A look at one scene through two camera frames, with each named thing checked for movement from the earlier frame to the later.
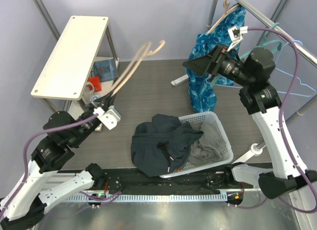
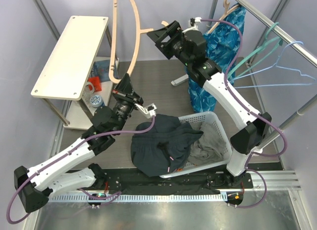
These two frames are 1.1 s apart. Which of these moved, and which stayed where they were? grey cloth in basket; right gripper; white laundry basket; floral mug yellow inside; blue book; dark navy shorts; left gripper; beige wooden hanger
Moved: left gripper; right gripper
Stayed: blue book; floral mug yellow inside; dark navy shorts; white laundry basket; beige wooden hanger; grey cloth in basket
